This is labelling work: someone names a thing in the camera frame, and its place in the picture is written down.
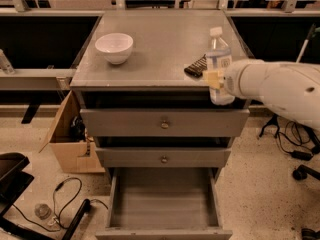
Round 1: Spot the grey middle drawer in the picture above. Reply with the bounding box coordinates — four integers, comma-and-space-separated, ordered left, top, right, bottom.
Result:
96, 147, 231, 168

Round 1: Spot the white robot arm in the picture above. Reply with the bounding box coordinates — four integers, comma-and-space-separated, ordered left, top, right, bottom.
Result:
203, 59, 320, 131

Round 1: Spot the black chair caster right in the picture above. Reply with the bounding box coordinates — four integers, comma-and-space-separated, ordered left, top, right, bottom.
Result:
292, 165, 320, 181

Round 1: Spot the reacher grabber stick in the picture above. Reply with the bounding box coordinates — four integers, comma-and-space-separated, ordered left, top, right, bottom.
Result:
258, 25, 320, 130

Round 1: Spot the grey drawer cabinet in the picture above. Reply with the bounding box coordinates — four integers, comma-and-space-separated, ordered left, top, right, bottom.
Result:
69, 9, 262, 185

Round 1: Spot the clear plastic water bottle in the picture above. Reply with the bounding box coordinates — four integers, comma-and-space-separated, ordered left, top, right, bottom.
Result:
205, 27, 234, 106

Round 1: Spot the white ceramic bowl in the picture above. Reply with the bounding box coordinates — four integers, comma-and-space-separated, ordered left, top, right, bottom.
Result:
95, 33, 134, 65

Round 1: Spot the grey top drawer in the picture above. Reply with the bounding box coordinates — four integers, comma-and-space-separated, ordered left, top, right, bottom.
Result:
80, 109, 249, 137

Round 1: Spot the open cardboard box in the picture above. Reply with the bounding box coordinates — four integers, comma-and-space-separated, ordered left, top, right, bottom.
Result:
40, 91, 105, 173

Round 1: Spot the black snack bar packet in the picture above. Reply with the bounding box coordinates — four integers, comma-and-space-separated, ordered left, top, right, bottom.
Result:
184, 55, 207, 78

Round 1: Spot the black cable on floor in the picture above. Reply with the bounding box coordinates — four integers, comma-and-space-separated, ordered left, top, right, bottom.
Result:
11, 177, 109, 233

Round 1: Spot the black power adapter with cable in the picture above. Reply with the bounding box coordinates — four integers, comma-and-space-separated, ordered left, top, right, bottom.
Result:
275, 121, 313, 161

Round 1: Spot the black office chair base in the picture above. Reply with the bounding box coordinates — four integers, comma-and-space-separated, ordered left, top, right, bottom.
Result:
1, 153, 84, 240

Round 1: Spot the grey open bottom drawer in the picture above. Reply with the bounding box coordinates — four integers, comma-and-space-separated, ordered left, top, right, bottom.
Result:
96, 168, 232, 240

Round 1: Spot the clear plastic cup on floor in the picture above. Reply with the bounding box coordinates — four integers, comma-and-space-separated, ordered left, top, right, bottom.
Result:
34, 203, 52, 220

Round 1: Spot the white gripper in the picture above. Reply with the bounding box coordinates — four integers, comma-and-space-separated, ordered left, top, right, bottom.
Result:
202, 59, 264, 97

